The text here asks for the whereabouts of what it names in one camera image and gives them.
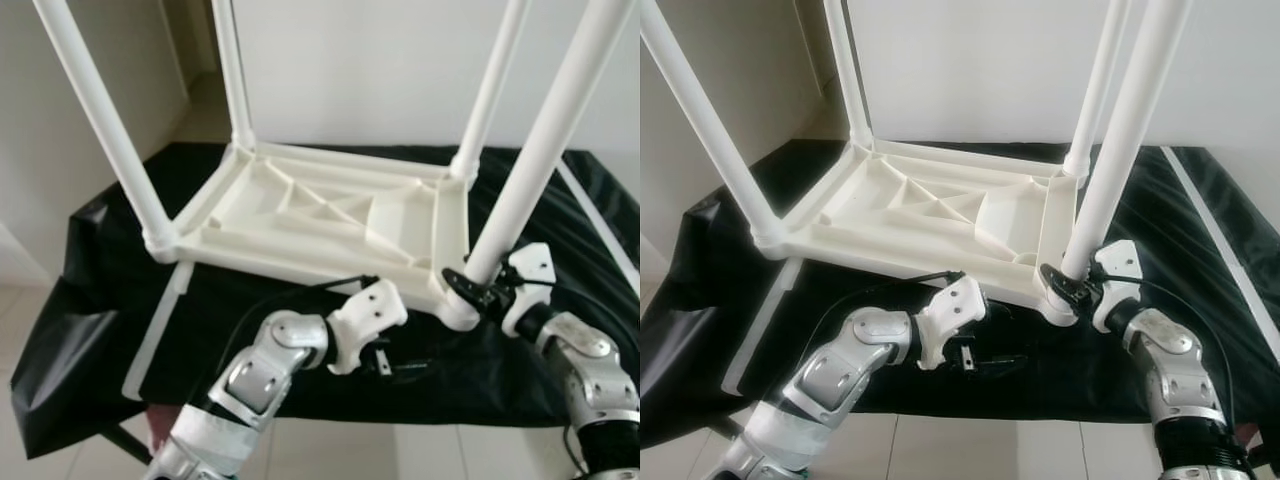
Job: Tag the black table cloth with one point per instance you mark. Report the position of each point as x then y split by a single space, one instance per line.
90 320
700 320

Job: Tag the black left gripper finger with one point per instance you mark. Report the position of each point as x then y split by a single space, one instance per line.
405 371
1000 366

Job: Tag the white plastic table top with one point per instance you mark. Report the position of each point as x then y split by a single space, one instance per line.
900 195
300 200

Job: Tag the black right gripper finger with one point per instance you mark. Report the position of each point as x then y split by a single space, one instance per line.
462 283
1058 280

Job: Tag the pink rounded object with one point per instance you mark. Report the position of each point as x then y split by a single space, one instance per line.
158 420

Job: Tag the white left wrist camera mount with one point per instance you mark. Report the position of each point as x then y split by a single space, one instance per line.
370 310
955 305

